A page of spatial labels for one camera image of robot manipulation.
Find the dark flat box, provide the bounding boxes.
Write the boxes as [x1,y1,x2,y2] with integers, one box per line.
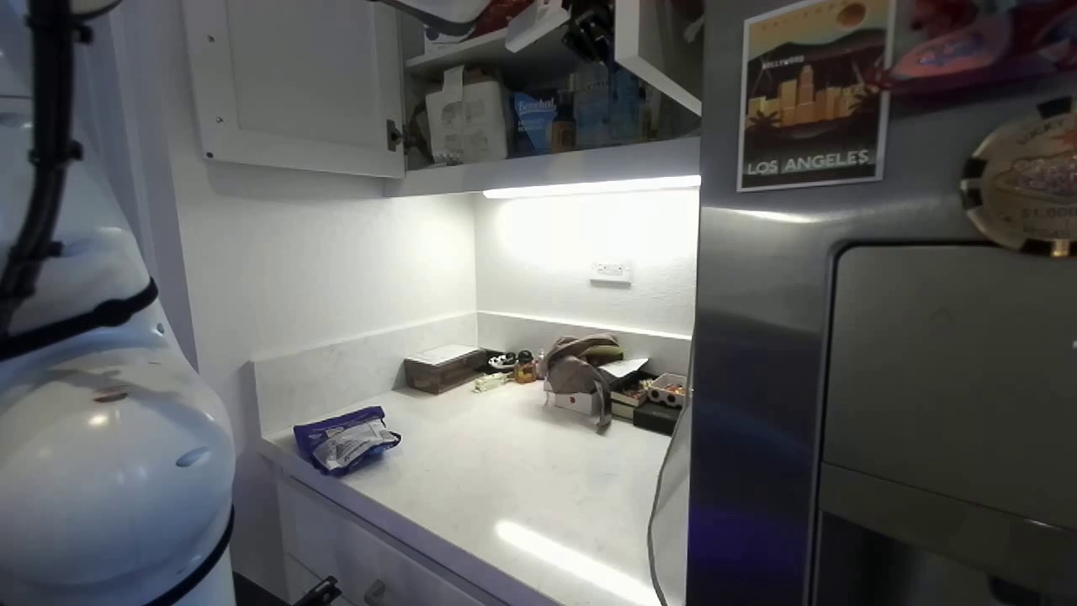
[400,348,487,393]

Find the blue white plastic packet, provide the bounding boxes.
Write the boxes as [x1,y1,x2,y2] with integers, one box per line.
[294,409,400,476]

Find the white wall outlet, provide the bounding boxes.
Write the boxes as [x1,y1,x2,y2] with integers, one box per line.
[590,261,634,285]

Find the white lower cabinet drawer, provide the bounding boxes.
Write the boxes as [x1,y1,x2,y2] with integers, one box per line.
[277,482,487,606]

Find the round woven fridge magnet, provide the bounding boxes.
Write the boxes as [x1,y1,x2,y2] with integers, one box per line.
[959,99,1077,261]

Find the dark boxes stack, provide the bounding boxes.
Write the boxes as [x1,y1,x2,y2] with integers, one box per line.
[608,356,690,435]

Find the stainless steel refrigerator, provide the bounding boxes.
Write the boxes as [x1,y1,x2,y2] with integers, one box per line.
[687,0,1077,606]

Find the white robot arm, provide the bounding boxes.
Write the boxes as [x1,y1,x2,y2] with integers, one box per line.
[0,0,278,606]

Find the Los Angeles poster magnet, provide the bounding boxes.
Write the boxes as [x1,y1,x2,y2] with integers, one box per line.
[738,0,895,193]

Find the white wall cabinet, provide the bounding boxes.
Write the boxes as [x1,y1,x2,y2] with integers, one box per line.
[183,0,704,193]

